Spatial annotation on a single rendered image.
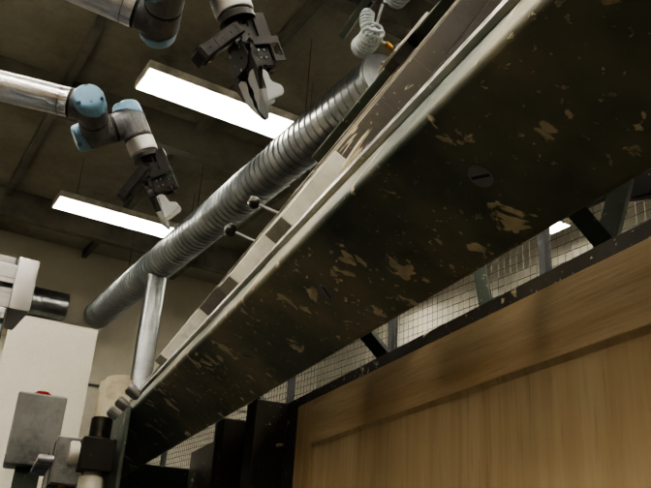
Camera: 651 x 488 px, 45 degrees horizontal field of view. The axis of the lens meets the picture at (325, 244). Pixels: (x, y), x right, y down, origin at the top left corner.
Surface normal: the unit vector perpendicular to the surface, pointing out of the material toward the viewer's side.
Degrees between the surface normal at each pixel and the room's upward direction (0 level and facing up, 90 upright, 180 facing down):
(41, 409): 90
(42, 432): 90
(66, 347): 90
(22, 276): 90
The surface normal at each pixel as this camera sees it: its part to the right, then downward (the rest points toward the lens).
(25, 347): 0.52, -0.31
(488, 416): -0.92, -0.20
